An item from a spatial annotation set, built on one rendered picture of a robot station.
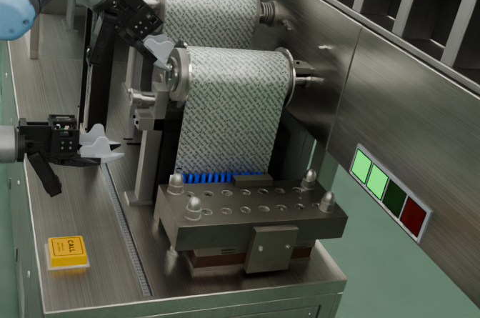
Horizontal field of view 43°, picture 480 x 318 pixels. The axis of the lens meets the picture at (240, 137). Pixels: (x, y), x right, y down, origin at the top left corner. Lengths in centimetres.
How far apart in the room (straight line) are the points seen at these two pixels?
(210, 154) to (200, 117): 10
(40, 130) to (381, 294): 206
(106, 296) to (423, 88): 71
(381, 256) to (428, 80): 217
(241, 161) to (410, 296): 175
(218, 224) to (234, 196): 12
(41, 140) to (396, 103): 70
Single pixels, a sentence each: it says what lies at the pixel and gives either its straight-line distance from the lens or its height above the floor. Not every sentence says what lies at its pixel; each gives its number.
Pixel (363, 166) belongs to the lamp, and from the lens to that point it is 126.
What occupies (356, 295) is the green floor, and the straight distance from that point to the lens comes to 290.
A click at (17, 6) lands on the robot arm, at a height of 143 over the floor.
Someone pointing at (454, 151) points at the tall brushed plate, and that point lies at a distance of 107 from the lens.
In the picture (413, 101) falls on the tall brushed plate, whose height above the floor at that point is 137.
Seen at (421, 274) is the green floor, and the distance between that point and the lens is 321.
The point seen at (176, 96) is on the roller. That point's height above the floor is 122.
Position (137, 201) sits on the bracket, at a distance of 150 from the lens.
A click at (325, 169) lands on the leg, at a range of 174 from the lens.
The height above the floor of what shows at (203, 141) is 112.
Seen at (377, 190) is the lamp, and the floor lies 117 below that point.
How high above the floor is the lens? 173
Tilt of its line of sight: 26 degrees down
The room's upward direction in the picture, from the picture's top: 12 degrees clockwise
